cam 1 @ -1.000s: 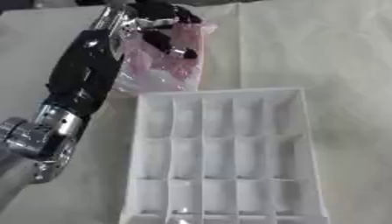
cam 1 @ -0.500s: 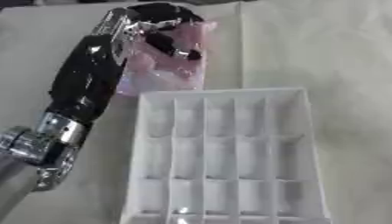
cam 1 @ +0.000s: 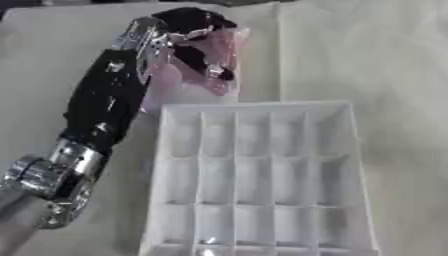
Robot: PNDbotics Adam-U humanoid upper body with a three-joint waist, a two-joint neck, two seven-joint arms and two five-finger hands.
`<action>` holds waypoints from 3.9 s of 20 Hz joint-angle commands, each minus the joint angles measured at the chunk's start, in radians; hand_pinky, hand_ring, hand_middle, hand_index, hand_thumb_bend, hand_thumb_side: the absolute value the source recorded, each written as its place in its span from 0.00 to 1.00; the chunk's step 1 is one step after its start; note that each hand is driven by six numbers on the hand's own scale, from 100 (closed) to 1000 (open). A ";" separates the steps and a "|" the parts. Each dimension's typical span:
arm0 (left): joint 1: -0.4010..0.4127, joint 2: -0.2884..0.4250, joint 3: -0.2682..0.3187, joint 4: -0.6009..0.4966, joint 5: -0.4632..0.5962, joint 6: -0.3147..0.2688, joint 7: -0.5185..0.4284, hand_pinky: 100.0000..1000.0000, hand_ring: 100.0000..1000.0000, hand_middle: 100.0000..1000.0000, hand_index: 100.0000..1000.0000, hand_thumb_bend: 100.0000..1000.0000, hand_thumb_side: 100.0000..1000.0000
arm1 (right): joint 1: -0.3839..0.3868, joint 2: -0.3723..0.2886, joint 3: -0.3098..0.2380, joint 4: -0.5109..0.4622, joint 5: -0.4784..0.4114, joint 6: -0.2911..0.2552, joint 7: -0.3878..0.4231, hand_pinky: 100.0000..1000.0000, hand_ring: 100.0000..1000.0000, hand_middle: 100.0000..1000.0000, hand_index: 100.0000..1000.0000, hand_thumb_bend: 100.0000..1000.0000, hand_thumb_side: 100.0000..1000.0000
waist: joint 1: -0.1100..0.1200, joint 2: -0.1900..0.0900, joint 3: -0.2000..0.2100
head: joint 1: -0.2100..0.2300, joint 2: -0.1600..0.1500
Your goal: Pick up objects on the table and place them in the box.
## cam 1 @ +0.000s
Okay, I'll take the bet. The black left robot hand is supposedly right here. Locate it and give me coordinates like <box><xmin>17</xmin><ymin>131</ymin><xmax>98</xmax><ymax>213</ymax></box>
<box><xmin>148</xmin><ymin>7</ymin><xmax>240</xmax><ymax>82</ymax></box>

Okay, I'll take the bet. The clear pink plastic bag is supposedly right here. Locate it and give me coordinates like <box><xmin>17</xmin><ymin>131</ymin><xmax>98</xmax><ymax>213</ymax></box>
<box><xmin>138</xmin><ymin>27</ymin><xmax>254</xmax><ymax>116</ymax></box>

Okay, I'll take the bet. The white compartment box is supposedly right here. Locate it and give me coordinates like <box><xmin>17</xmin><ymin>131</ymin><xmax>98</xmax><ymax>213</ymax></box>
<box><xmin>136</xmin><ymin>100</ymin><xmax>384</xmax><ymax>256</ymax></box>

